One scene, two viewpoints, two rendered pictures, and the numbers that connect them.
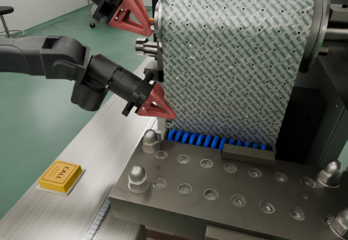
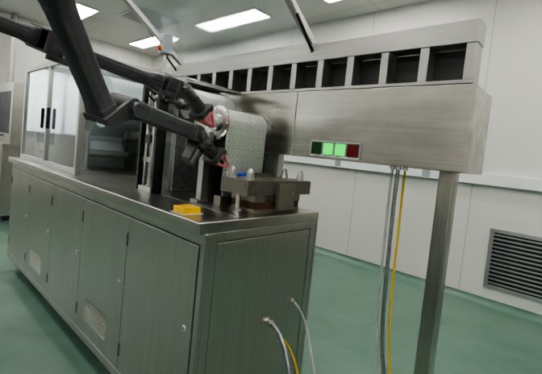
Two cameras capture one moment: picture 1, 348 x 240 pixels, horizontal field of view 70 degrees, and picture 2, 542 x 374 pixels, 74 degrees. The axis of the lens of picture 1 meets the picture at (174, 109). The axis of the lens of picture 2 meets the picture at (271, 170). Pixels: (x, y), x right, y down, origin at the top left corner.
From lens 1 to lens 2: 136 cm
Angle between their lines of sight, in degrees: 66
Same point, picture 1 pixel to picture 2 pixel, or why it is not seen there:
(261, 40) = (256, 128)
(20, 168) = not seen: outside the picture
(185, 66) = (234, 139)
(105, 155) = not seen: hidden behind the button
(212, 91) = (242, 150)
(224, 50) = (246, 131)
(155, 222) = (262, 191)
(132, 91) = (218, 151)
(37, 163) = not seen: outside the picture
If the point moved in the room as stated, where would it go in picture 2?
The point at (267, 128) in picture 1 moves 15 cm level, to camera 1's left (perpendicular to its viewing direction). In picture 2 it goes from (259, 166) to (241, 166)
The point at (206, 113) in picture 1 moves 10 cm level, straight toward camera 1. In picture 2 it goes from (239, 162) to (257, 164)
